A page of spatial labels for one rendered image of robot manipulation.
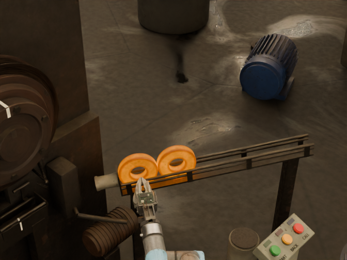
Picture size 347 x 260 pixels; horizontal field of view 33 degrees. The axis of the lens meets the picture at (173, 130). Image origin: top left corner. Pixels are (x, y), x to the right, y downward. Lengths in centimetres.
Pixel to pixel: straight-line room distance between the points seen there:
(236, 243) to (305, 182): 115
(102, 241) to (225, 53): 243
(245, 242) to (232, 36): 261
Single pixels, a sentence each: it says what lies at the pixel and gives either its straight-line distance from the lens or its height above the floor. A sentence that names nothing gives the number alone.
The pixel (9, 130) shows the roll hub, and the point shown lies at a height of 117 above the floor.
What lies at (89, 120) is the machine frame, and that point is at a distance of 235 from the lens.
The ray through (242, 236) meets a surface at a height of 52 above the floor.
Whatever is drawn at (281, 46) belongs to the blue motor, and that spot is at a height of 31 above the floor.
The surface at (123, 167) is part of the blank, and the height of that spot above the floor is 74.
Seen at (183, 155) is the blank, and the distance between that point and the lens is 232.
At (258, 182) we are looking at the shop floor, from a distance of 337.
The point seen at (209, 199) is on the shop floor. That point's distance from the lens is 324.
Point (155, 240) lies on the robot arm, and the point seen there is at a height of 69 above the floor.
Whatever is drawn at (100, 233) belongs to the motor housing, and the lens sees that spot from 237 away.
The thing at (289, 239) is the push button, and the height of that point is 61.
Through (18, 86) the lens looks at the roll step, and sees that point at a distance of 188.
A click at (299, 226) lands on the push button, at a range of 232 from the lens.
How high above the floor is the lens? 229
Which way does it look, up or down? 38 degrees down
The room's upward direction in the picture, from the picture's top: 1 degrees clockwise
